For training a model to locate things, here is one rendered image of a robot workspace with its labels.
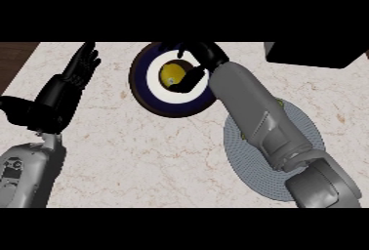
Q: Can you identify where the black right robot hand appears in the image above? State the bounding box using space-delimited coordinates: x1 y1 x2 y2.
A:
159 41 230 94

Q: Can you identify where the dark brown wooden panel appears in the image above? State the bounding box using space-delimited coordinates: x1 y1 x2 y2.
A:
0 41 41 96

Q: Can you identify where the round grey woven placemat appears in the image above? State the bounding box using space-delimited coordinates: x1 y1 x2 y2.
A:
222 98 327 202

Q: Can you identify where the yellow lemon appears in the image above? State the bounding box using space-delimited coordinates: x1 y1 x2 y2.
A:
159 63 187 88

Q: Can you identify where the navy and white plate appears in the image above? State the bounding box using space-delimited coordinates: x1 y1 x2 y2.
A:
128 42 218 119

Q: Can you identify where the black box appliance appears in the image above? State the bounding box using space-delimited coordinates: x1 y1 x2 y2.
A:
263 41 367 69

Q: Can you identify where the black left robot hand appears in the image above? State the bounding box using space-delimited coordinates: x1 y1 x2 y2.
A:
0 41 101 135

